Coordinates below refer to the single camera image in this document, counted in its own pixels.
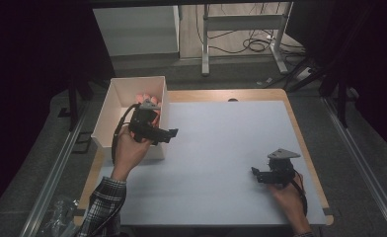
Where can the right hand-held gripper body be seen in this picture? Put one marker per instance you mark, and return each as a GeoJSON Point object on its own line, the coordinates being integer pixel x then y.
{"type": "Point", "coordinates": [282, 169]}

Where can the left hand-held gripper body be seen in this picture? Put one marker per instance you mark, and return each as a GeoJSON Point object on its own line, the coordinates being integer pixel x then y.
{"type": "Point", "coordinates": [143, 123]}

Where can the peach coloured soft object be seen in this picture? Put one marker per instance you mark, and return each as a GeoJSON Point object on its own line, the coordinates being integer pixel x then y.
{"type": "Point", "coordinates": [147, 98]}

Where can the white box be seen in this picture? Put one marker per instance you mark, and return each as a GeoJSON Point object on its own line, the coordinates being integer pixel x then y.
{"type": "Point", "coordinates": [116, 108]}

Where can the person's right hand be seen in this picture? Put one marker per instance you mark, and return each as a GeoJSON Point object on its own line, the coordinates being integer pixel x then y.
{"type": "Point", "coordinates": [290, 200]}

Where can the person's left hand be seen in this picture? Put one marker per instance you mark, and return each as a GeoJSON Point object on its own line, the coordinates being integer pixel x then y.
{"type": "Point", "coordinates": [129, 154]}

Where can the light grey table mat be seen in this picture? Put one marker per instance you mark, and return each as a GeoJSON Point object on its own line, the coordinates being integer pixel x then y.
{"type": "Point", "coordinates": [214, 158]}

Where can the black metal stand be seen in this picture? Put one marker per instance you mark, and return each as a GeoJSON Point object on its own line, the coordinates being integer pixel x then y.
{"type": "Point", "coordinates": [73, 105]}
{"type": "Point", "coordinates": [342, 105]}

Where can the white cabinet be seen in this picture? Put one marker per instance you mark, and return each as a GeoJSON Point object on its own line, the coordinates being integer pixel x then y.
{"type": "Point", "coordinates": [135, 31]}

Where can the white power strip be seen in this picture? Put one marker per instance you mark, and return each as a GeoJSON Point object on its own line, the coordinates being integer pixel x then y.
{"type": "Point", "coordinates": [303, 74]}

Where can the clear plastic bag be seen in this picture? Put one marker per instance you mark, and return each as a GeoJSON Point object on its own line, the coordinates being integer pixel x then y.
{"type": "Point", "coordinates": [61, 217]}

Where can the aluminium rail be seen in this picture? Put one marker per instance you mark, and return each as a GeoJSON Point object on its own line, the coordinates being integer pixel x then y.
{"type": "Point", "coordinates": [362, 158]}
{"type": "Point", "coordinates": [53, 177]}

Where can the white metal desk frame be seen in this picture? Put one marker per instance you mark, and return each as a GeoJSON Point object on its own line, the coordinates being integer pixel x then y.
{"type": "Point", "coordinates": [244, 23]}

